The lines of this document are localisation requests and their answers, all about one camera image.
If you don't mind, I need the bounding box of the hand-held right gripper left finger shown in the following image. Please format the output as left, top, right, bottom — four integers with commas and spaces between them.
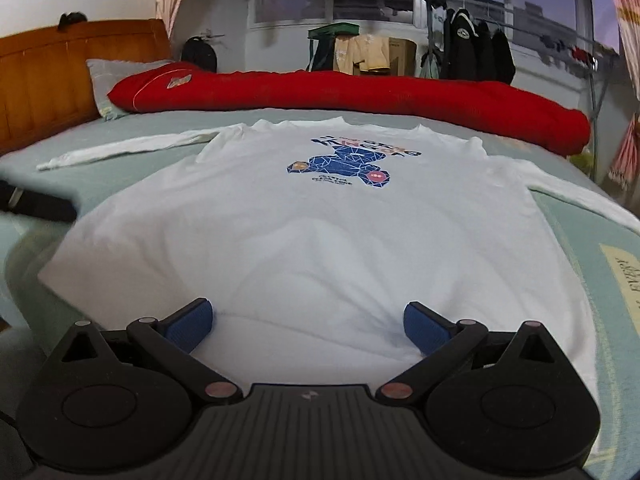
60, 298, 243, 406

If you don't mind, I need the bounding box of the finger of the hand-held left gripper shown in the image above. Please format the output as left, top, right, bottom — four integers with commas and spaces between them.
0, 180, 78, 223

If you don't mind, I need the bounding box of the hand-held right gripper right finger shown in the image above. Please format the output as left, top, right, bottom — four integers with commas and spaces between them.
376, 301, 557, 406

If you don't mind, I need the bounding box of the white printed sweatshirt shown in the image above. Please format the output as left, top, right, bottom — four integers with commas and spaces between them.
36, 116, 640, 411

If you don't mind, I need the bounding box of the metal clothes drying rack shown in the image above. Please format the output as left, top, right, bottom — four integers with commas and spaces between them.
422, 0, 621, 181

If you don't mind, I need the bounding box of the green checked bed sheet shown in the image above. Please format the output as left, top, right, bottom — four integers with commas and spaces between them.
0, 110, 640, 480

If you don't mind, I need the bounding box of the wooden headboard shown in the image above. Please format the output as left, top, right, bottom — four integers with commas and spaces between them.
0, 19, 173, 157

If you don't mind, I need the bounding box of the grey checked pillow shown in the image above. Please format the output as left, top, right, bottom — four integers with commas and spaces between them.
86, 58, 173, 122

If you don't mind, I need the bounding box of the black backpack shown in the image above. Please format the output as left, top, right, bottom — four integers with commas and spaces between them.
181, 36, 218, 73

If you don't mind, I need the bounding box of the yellow-green bag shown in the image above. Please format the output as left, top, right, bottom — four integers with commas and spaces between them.
567, 152, 593, 176

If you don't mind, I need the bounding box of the red quilt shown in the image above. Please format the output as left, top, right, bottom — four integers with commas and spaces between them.
107, 61, 592, 157

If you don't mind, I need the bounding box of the teal hanging garment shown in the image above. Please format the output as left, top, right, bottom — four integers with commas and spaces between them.
419, 47, 443, 80

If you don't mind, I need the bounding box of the black jacket with round emblem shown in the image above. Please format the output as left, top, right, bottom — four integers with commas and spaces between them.
442, 8, 481, 81

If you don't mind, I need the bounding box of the beige flower shirt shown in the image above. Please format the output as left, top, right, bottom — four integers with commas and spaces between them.
334, 34, 391, 73

